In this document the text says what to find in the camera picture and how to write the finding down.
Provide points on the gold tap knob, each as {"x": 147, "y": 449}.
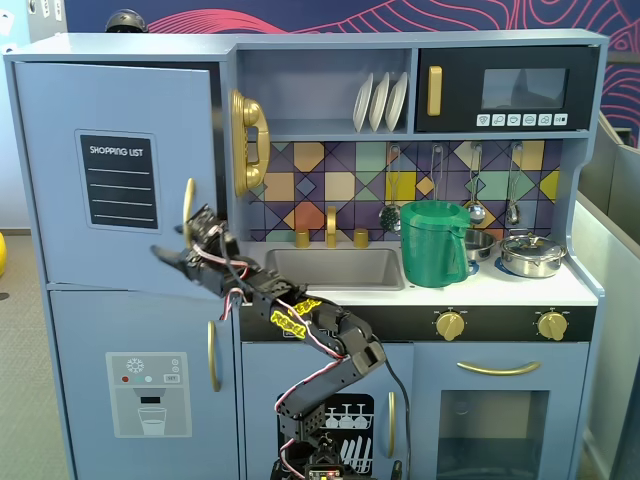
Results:
{"x": 302, "y": 239}
{"x": 360, "y": 238}

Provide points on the small steel saucepan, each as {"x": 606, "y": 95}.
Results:
{"x": 480, "y": 245}

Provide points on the yellow round object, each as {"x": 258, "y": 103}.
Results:
{"x": 2, "y": 252}

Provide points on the blue door with shopping list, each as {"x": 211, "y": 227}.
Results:
{"x": 60, "y": 225}

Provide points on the gold toy telephone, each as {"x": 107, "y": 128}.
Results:
{"x": 252, "y": 107}

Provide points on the gold toy faucet spout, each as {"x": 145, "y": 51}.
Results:
{"x": 331, "y": 225}

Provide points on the grey toy sink basin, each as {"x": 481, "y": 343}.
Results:
{"x": 340, "y": 270}

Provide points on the green plastic pitcher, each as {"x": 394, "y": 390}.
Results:
{"x": 430, "y": 245}

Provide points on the steel ladle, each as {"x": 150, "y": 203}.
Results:
{"x": 476, "y": 214}

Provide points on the black microwave door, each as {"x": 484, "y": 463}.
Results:
{"x": 460, "y": 100}

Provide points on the grey metal cabinet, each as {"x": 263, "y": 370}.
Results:
{"x": 45, "y": 22}

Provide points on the gold stove knob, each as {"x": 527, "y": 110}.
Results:
{"x": 552, "y": 326}
{"x": 450, "y": 326}

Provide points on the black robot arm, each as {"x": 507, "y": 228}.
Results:
{"x": 360, "y": 350}

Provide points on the blue door with ice dispenser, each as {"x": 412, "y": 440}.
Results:
{"x": 100, "y": 325}

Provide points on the blue toy kitchen frame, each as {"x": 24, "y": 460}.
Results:
{"x": 320, "y": 90}

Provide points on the steel hanging spoon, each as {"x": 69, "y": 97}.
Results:
{"x": 513, "y": 212}

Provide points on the white toy plate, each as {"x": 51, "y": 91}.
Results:
{"x": 396, "y": 102}
{"x": 361, "y": 107}
{"x": 379, "y": 105}

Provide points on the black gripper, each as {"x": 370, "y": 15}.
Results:
{"x": 192, "y": 257}

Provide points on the blue oven door with window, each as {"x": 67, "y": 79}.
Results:
{"x": 430, "y": 380}

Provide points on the steel slotted skimmer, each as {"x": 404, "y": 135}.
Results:
{"x": 389, "y": 217}

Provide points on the steel pot lid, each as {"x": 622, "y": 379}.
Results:
{"x": 530, "y": 246}

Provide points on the grey office partition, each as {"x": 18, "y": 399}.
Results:
{"x": 615, "y": 300}

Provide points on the steel toy pot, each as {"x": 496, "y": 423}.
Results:
{"x": 530, "y": 267}

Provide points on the black helmet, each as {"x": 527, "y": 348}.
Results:
{"x": 125, "y": 21}

